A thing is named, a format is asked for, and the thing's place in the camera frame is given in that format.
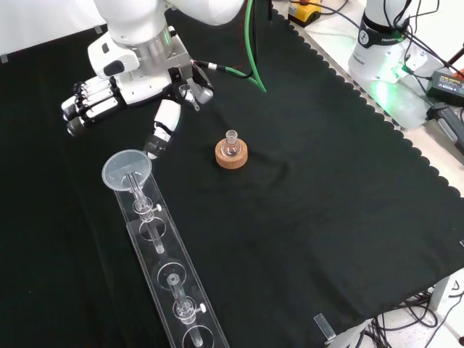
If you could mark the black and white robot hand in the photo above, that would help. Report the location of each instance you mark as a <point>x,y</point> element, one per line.
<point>141,88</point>

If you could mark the small glass weighing funnel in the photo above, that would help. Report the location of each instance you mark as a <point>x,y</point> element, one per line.
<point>188,95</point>

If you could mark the clear acrylic funnel stand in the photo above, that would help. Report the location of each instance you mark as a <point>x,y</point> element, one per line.
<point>170,246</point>

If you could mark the small round-bottom glass flask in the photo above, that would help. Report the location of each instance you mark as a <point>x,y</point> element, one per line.
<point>230,146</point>

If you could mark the yellow stop button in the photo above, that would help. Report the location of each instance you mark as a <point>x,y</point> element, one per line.
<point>302,11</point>

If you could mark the black table cloth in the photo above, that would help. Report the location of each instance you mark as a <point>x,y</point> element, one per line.
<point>326,217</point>

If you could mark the pale base board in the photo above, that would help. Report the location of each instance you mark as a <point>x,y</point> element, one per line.
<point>398,105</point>

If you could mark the black power adapter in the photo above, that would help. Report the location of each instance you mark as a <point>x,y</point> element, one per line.
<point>447,87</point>

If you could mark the black grey device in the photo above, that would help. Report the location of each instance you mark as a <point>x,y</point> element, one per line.
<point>447,125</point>

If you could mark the white table leg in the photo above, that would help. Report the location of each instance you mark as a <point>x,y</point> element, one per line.
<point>441,293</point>

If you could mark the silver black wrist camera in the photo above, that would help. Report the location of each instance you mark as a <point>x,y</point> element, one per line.
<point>203,95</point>

